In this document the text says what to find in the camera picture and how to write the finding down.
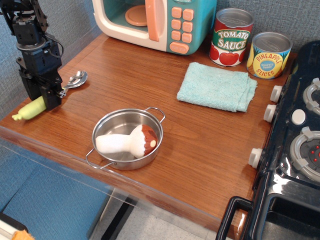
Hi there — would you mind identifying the plush mushroom toy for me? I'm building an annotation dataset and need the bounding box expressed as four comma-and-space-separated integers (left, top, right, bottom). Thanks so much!
95, 124, 158, 159

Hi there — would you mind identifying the light blue folded cloth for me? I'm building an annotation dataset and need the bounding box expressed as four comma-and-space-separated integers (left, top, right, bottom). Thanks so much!
176, 62, 258, 113

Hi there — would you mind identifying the grey burner upper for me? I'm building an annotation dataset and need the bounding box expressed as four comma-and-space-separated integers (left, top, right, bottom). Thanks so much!
302, 77, 320, 116

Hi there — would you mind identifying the grey burner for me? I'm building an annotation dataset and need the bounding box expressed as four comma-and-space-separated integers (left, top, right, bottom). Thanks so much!
302, 77, 320, 116
289, 127, 320, 183

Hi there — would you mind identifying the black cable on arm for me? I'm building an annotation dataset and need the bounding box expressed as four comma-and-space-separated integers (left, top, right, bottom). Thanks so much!
44, 32, 65, 59

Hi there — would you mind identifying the white stove knob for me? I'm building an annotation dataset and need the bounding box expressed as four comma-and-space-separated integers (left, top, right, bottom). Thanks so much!
263, 104, 277, 123
248, 148, 263, 169
270, 85, 283, 103

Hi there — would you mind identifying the white round stove button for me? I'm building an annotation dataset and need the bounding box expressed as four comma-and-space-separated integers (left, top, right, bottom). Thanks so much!
291, 109, 306, 126

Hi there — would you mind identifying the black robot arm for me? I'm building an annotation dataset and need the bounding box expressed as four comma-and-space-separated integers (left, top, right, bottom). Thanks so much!
0, 0, 64, 110

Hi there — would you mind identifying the teal toy microwave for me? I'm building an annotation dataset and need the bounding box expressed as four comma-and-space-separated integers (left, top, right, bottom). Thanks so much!
92, 0, 217, 56

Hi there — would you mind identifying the white stove knob lower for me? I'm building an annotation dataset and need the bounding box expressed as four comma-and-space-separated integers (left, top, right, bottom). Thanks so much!
248, 148, 263, 169

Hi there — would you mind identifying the pineapple slices can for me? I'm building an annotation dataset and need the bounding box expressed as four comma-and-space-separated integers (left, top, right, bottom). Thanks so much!
246, 32, 293, 80

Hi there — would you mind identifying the spoon with green handle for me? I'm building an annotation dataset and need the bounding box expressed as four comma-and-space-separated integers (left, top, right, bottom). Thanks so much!
11, 70, 88, 121

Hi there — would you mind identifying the tomato sauce can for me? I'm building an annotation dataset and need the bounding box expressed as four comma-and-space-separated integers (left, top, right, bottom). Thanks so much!
209, 8, 255, 67

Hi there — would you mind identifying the black toy stove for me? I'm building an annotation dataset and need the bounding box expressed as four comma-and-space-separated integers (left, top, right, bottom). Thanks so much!
215, 40, 320, 240

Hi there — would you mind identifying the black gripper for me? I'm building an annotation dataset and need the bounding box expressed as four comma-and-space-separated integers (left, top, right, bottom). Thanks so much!
16, 39, 62, 111

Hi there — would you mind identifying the white stove knob upper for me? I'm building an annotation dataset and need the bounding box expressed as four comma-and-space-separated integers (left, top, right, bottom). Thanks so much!
270, 85, 283, 103

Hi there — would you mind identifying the orange fuzzy object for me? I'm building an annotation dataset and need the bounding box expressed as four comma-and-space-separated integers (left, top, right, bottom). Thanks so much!
11, 230, 35, 240

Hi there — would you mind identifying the grey burner lower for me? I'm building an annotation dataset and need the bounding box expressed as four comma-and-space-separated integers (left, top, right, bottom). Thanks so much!
289, 127, 320, 183

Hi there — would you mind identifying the black oven door handle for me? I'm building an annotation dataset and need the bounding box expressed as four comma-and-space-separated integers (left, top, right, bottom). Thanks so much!
215, 196, 253, 240

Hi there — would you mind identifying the steel pan with handles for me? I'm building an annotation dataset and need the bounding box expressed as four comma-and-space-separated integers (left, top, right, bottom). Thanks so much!
85, 107, 166, 171

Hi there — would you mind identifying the white stove knob middle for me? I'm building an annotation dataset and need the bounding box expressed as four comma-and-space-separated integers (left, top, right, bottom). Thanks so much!
263, 104, 277, 123

